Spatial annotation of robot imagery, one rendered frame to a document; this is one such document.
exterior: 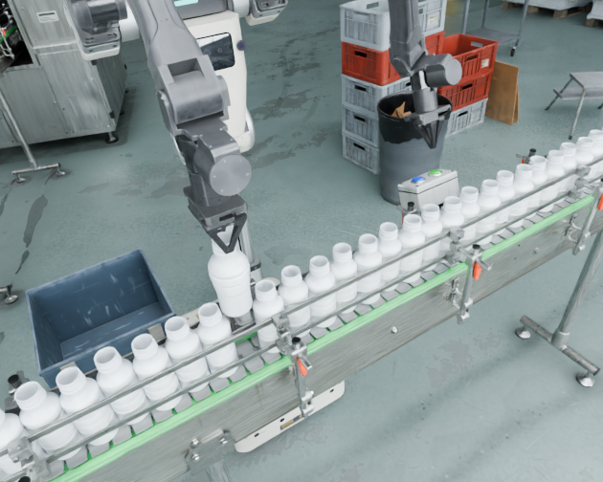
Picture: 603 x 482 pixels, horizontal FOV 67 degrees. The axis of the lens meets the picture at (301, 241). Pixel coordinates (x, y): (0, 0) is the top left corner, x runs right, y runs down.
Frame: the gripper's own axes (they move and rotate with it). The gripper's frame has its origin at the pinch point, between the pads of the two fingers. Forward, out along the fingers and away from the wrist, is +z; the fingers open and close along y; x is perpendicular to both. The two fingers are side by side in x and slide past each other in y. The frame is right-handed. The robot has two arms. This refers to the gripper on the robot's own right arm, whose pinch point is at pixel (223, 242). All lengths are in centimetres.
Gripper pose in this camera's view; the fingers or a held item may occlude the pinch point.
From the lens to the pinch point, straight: 75.7
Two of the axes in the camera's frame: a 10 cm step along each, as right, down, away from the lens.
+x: 8.5, -3.7, 3.7
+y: 5.2, 5.1, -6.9
